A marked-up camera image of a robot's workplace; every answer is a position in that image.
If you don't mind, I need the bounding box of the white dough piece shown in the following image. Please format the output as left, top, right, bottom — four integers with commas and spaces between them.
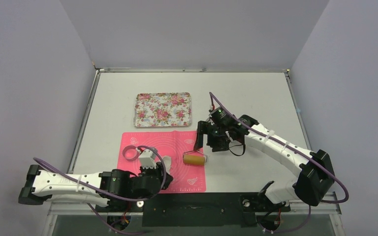
162, 156, 172, 172

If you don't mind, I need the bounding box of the wooden dough roller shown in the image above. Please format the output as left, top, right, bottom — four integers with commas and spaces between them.
182, 148, 208, 166

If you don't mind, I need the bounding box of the metal ring cutter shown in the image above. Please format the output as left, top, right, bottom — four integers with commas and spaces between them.
122, 145, 140, 162

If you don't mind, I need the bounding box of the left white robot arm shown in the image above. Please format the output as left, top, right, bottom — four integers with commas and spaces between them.
18, 162, 174, 211

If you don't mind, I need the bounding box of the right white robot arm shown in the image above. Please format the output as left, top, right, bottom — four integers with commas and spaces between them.
193, 107, 334, 210

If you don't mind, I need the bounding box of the pink silicone baking mat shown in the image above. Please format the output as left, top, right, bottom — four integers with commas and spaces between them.
117, 131, 206, 194

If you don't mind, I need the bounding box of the floral tray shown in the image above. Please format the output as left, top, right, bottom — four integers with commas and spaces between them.
133, 92, 192, 128

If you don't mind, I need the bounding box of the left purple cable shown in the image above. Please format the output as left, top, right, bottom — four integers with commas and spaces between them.
33, 146, 167, 236

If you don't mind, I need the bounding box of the purple cable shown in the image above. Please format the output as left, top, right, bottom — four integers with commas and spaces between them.
33, 146, 167, 236
209, 91, 350, 234

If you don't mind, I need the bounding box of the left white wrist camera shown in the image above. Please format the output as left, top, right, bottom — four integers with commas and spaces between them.
138, 149, 157, 169

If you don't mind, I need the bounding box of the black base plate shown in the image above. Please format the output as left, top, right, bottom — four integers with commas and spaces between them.
96, 192, 291, 227

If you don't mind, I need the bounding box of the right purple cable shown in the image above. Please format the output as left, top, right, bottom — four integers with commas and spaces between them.
209, 91, 350, 234

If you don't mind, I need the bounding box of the aluminium front rail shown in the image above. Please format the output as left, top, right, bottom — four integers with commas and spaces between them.
47, 192, 341, 217

